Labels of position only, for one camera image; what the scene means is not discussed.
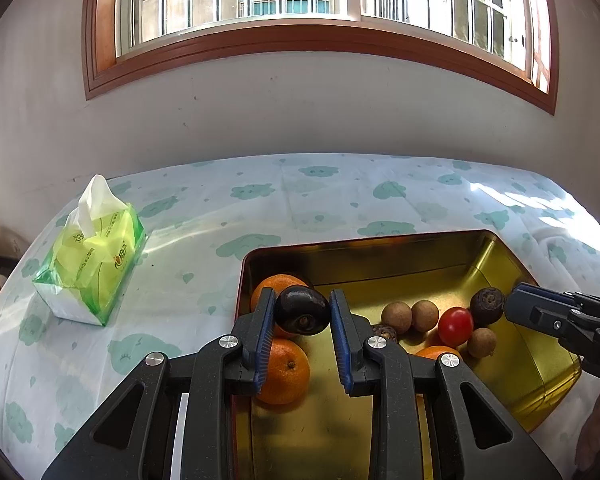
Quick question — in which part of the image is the smooth small orange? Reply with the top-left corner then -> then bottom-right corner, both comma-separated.
414,345 -> 463,361

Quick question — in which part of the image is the large barred window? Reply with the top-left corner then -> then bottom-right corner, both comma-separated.
83,0 -> 561,117

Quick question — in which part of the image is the brown longan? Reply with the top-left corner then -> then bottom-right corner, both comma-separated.
410,299 -> 440,332
467,327 -> 498,359
381,301 -> 412,334

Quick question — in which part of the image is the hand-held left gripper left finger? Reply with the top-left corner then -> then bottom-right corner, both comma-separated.
41,287 -> 278,480

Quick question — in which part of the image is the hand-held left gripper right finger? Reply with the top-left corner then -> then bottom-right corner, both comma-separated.
328,288 -> 563,480

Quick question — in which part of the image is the dark purple plum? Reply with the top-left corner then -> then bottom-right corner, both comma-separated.
273,285 -> 331,335

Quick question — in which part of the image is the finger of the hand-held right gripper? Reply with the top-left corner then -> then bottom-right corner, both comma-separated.
515,282 -> 600,317
503,291 -> 600,358

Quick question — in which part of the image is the green tissue pack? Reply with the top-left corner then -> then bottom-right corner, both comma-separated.
32,175 -> 147,327

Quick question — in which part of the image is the red cherry tomato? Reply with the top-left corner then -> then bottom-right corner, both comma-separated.
438,307 -> 474,347

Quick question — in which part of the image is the red and gold tin box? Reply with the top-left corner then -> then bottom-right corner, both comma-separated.
228,229 -> 583,480

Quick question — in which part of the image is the mandarin orange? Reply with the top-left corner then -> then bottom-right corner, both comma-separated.
250,274 -> 313,338
255,337 -> 312,406

